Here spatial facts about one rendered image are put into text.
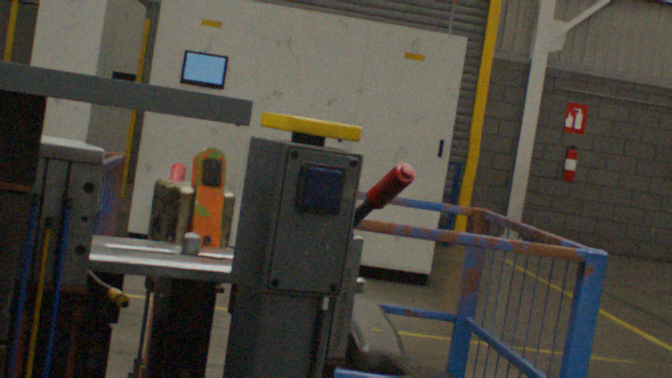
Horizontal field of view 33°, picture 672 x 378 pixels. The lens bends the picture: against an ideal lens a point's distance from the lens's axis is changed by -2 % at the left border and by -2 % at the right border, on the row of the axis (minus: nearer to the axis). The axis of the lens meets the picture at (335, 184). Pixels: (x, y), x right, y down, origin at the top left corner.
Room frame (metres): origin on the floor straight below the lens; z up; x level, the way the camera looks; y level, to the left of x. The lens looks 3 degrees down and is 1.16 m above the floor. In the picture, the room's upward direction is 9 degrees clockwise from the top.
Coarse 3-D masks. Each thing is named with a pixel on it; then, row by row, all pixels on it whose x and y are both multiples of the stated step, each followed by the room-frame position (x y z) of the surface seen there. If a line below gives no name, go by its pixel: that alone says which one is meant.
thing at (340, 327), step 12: (360, 240) 1.04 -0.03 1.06; (360, 252) 1.04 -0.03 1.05; (348, 264) 1.04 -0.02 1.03; (348, 276) 1.04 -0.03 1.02; (348, 288) 1.04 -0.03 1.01; (336, 300) 1.03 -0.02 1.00; (348, 300) 1.04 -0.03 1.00; (336, 312) 1.03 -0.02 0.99; (348, 312) 1.04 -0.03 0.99; (336, 324) 1.03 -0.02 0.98; (348, 324) 1.04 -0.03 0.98; (336, 336) 1.04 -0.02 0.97; (336, 348) 1.04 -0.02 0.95; (324, 360) 1.03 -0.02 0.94; (336, 360) 1.04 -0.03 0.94; (324, 372) 1.04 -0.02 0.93
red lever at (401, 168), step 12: (396, 168) 0.93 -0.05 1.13; (408, 168) 0.93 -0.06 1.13; (384, 180) 0.94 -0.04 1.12; (396, 180) 0.93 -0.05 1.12; (408, 180) 0.93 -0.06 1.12; (372, 192) 0.96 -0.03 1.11; (384, 192) 0.94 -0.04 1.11; (396, 192) 0.94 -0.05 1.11; (372, 204) 0.96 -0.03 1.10; (384, 204) 0.96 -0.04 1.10; (360, 216) 0.99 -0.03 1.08
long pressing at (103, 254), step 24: (96, 240) 1.18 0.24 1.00; (120, 240) 1.21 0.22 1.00; (144, 240) 1.24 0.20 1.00; (96, 264) 1.05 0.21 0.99; (120, 264) 1.06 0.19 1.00; (144, 264) 1.07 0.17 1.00; (168, 264) 1.08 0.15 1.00; (192, 264) 1.09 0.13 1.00; (216, 264) 1.14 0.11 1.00; (360, 288) 1.18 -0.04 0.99
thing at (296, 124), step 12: (264, 120) 0.87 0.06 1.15; (276, 120) 0.85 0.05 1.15; (288, 120) 0.83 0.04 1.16; (300, 120) 0.83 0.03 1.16; (312, 120) 0.84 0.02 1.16; (300, 132) 0.83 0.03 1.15; (312, 132) 0.84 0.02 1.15; (324, 132) 0.84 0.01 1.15; (336, 132) 0.85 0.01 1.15; (348, 132) 0.85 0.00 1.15; (360, 132) 0.86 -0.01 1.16; (312, 144) 0.86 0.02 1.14
